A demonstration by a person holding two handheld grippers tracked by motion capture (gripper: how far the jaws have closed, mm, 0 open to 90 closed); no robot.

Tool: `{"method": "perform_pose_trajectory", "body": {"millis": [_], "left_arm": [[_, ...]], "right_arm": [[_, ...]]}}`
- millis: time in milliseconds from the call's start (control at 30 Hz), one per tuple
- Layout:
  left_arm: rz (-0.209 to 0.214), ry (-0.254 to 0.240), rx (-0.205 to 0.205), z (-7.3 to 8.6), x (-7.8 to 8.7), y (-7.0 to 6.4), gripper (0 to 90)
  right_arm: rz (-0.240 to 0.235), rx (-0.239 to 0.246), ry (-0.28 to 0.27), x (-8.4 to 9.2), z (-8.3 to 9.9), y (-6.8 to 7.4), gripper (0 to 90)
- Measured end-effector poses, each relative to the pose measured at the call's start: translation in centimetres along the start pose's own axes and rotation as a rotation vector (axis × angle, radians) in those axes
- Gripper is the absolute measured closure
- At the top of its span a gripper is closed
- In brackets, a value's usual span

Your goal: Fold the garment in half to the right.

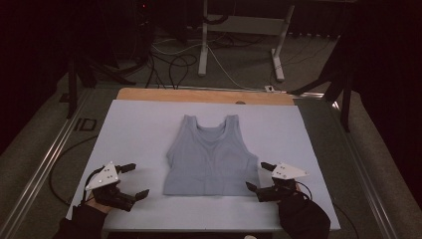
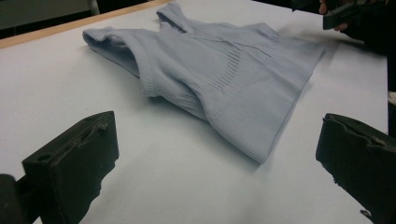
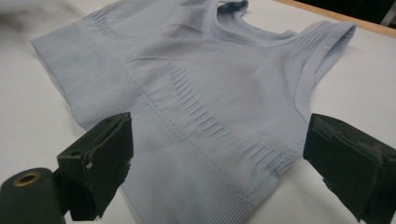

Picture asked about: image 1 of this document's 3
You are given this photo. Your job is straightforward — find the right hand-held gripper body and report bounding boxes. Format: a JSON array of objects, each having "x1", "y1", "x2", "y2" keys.
[{"x1": 256, "y1": 161, "x2": 309, "y2": 203}]

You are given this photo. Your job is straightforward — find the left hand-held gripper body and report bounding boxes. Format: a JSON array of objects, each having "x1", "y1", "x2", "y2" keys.
[{"x1": 85, "y1": 161, "x2": 137, "y2": 213}]

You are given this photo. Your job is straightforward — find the grey tank top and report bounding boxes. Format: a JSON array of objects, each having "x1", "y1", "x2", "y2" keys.
[{"x1": 162, "y1": 114, "x2": 261, "y2": 197}]

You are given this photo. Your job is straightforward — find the person's left hand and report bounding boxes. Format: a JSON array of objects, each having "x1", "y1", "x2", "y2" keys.
[{"x1": 86, "y1": 197, "x2": 112, "y2": 215}]

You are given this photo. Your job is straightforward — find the person's right hand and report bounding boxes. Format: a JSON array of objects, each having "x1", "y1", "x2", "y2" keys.
[{"x1": 277, "y1": 184, "x2": 315, "y2": 223}]

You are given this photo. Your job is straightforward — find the white table mat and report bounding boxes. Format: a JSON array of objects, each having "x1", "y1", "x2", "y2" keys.
[{"x1": 65, "y1": 99, "x2": 342, "y2": 233}]

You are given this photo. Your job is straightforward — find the black tripod stand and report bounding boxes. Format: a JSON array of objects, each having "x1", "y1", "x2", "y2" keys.
[
  {"x1": 65, "y1": 49, "x2": 137, "y2": 120},
  {"x1": 288, "y1": 31, "x2": 354, "y2": 133}
]

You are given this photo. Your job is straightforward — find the left hand-held gripper cable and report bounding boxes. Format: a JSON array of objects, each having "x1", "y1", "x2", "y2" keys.
[{"x1": 81, "y1": 166, "x2": 105, "y2": 204}]

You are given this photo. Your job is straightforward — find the hand-held gripper cable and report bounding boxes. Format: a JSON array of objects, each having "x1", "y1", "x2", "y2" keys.
[
  {"x1": 81, "y1": 166, "x2": 105, "y2": 204},
  {"x1": 294, "y1": 180, "x2": 314, "y2": 201}
]

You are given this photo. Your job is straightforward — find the right hand-held gripper cable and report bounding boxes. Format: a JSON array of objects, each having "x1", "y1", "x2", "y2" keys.
[{"x1": 294, "y1": 180, "x2": 314, "y2": 201}]

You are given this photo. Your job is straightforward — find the aluminium floor rail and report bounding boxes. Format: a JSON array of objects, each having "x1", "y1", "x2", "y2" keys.
[
  {"x1": 0, "y1": 89, "x2": 93, "y2": 239},
  {"x1": 330, "y1": 99, "x2": 401, "y2": 239}
]

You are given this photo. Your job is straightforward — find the white floor cable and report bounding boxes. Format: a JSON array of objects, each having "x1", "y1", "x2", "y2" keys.
[{"x1": 150, "y1": 34, "x2": 267, "y2": 93}]

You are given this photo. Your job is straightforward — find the black looped floor cable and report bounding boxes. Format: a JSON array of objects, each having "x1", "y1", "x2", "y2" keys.
[{"x1": 144, "y1": 53, "x2": 199, "y2": 91}]

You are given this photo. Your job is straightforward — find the white desk frame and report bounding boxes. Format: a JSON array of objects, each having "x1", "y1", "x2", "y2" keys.
[{"x1": 197, "y1": 0, "x2": 297, "y2": 83}]

